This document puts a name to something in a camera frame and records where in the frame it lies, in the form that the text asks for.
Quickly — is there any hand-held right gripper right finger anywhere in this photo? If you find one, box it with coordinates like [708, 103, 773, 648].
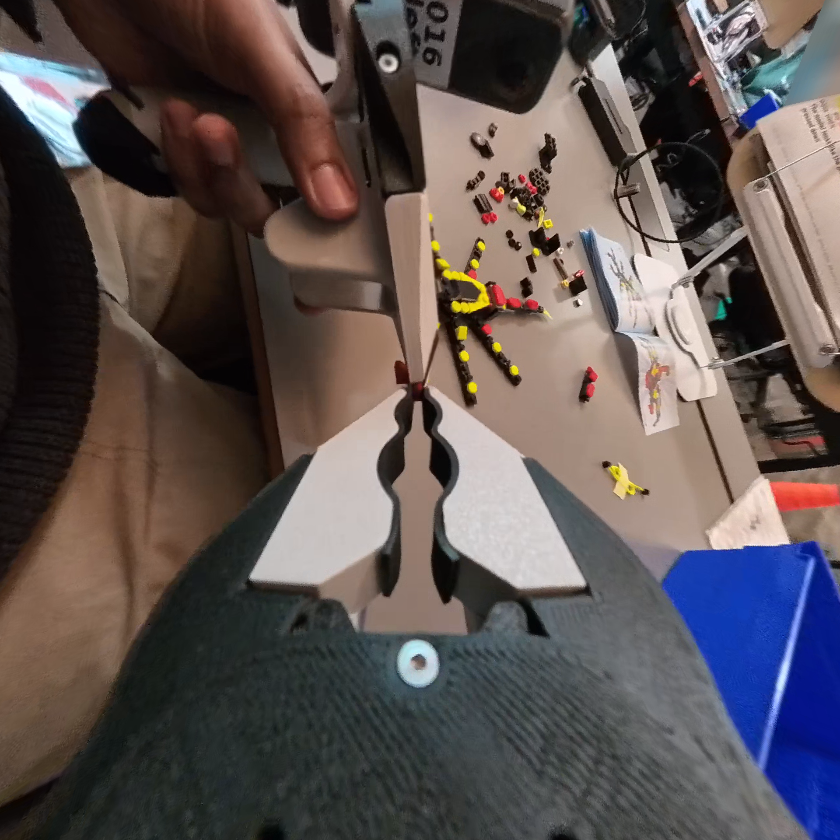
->
[422, 386, 589, 635]

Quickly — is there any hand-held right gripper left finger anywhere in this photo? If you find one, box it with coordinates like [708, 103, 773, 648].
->
[248, 387, 417, 630]

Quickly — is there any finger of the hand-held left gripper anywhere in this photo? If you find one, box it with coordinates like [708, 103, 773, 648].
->
[264, 192, 441, 388]

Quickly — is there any small red lego piece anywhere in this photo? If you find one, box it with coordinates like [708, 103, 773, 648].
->
[392, 358, 429, 401]

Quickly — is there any black yellow lego spider model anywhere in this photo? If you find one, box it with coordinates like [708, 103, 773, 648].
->
[430, 213, 553, 408]

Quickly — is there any pile of loose lego pieces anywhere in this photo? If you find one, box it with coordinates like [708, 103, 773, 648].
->
[465, 121, 589, 309]

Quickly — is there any lego instruction booklet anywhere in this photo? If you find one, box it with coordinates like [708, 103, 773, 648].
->
[581, 226, 681, 436]

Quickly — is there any person's left hand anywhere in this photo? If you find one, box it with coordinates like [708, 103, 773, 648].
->
[52, 0, 360, 235]

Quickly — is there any black power strip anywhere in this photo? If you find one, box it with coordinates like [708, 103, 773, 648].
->
[577, 75, 637, 165]

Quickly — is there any white paper sheet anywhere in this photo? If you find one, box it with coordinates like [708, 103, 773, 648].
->
[707, 476, 791, 551]

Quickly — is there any blue plastic bin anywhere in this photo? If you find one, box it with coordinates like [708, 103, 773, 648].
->
[661, 541, 840, 840]

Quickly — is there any small blue box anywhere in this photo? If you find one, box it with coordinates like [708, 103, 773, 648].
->
[740, 92, 783, 130]

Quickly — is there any white document holder stand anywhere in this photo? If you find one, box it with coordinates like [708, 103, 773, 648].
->
[633, 125, 840, 411]

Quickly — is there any orange traffic cone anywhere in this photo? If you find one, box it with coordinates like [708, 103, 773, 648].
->
[771, 482, 840, 513]

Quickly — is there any person's black sweater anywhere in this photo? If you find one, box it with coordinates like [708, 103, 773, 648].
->
[0, 85, 101, 578]

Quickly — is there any printed plastic bag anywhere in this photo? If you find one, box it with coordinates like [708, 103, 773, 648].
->
[0, 52, 112, 168]

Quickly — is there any yellow lego string piece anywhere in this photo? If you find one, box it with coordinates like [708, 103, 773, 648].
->
[602, 461, 652, 501]

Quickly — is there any black cable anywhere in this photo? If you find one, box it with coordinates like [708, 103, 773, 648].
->
[613, 141, 726, 245]

